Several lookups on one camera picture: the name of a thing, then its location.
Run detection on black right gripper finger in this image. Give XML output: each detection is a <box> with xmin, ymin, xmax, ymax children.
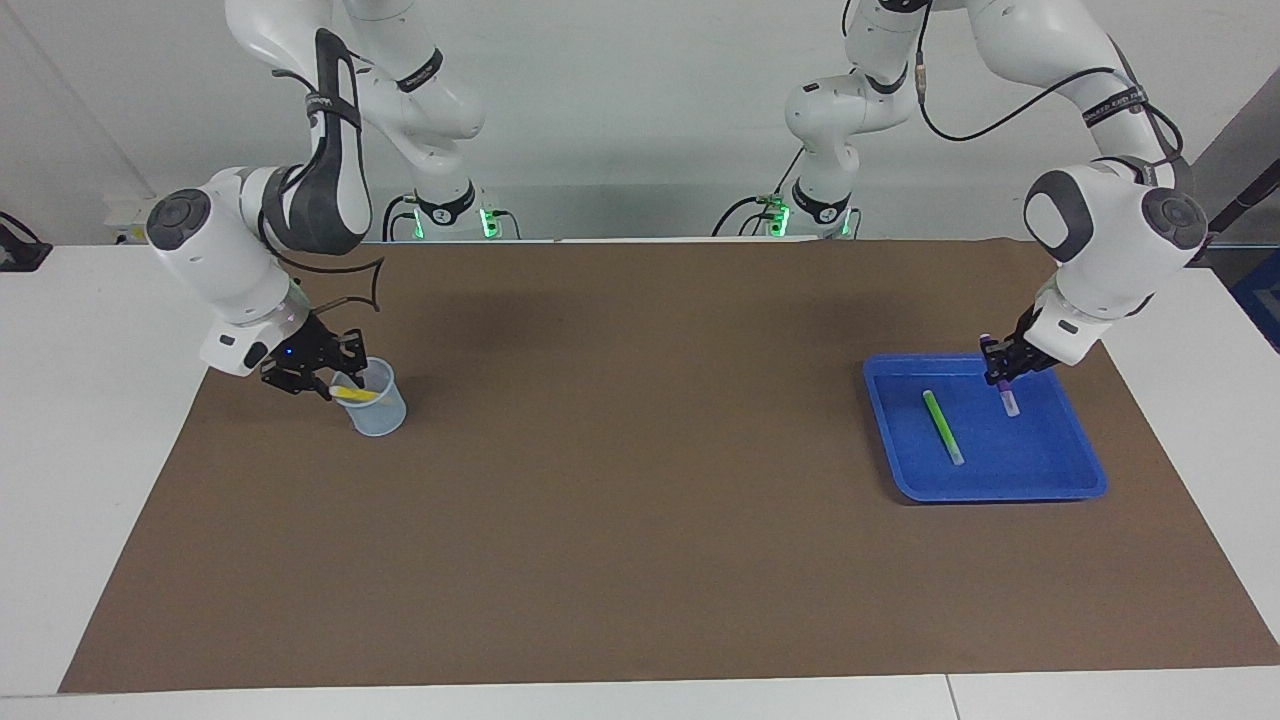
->
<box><xmin>335</xmin><ymin>328</ymin><xmax>367</xmax><ymax>386</ymax></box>
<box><xmin>262</xmin><ymin>372</ymin><xmax>333</xmax><ymax>401</ymax></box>

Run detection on purple highlighter pen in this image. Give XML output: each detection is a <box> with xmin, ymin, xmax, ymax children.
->
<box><xmin>978</xmin><ymin>333</ymin><xmax>1021</xmax><ymax>418</ymax></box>

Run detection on green highlighter pen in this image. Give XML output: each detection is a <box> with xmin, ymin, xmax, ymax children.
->
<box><xmin>921</xmin><ymin>389</ymin><xmax>966</xmax><ymax>467</ymax></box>

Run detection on blue plastic tray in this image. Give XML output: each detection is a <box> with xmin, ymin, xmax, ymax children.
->
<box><xmin>862</xmin><ymin>352</ymin><xmax>1109</xmax><ymax>503</ymax></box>

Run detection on light blue mesh pen cup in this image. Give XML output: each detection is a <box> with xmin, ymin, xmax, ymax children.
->
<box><xmin>330</xmin><ymin>358</ymin><xmax>408</xmax><ymax>438</ymax></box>

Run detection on white power strip box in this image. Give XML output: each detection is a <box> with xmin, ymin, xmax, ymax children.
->
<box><xmin>105</xmin><ymin>195</ymin><xmax>176</xmax><ymax>244</ymax></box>

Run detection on black stand pole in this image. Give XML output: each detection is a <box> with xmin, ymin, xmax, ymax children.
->
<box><xmin>1190</xmin><ymin>160</ymin><xmax>1280</xmax><ymax>266</ymax></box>

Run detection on brown table mat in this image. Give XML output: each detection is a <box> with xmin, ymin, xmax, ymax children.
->
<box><xmin>58</xmin><ymin>238</ymin><xmax>1280</xmax><ymax>694</ymax></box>

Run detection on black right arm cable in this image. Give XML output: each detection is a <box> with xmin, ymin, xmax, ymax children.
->
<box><xmin>270</xmin><ymin>30</ymin><xmax>388</xmax><ymax>313</ymax></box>

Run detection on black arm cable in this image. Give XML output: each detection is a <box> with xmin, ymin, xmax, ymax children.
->
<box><xmin>270</xmin><ymin>30</ymin><xmax>388</xmax><ymax>313</ymax></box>
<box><xmin>915</xmin><ymin>0</ymin><xmax>1191</xmax><ymax>191</ymax></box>

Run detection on black right base cables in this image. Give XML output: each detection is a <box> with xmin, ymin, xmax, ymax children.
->
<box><xmin>382</xmin><ymin>195</ymin><xmax>521</xmax><ymax>241</ymax></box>

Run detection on black base cables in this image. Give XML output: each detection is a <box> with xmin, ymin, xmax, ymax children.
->
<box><xmin>712</xmin><ymin>150</ymin><xmax>863</xmax><ymax>239</ymax></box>
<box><xmin>382</xmin><ymin>195</ymin><xmax>521</xmax><ymax>241</ymax></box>

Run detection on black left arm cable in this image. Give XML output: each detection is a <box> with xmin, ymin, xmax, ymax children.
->
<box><xmin>915</xmin><ymin>0</ymin><xmax>1191</xmax><ymax>191</ymax></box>

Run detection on black left base cables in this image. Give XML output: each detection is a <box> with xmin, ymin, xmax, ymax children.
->
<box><xmin>712</xmin><ymin>150</ymin><xmax>863</xmax><ymax>239</ymax></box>

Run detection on black clamp mount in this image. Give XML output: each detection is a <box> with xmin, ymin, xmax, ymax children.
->
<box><xmin>0</xmin><ymin>212</ymin><xmax>53</xmax><ymax>273</ymax></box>

